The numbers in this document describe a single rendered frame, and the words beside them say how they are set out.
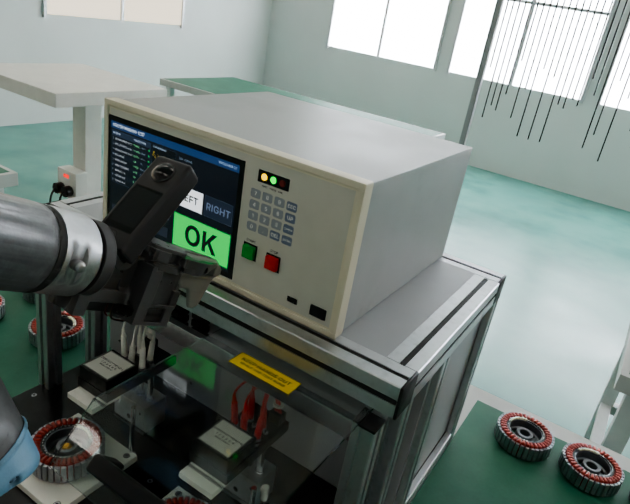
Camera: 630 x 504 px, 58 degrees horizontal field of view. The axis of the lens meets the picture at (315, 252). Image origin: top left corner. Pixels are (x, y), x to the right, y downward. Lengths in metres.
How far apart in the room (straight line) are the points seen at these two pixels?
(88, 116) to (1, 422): 1.44
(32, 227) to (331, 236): 0.34
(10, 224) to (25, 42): 5.62
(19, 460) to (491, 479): 0.86
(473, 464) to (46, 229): 0.92
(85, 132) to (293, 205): 1.26
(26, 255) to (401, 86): 7.11
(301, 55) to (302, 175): 7.54
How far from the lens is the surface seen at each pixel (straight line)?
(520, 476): 1.21
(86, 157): 1.91
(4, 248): 0.47
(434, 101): 7.32
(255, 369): 0.73
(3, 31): 5.96
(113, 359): 0.99
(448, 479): 1.14
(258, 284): 0.76
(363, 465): 0.73
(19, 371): 1.27
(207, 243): 0.80
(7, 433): 0.53
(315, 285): 0.71
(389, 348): 0.73
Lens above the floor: 1.49
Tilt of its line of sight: 23 degrees down
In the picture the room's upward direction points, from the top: 10 degrees clockwise
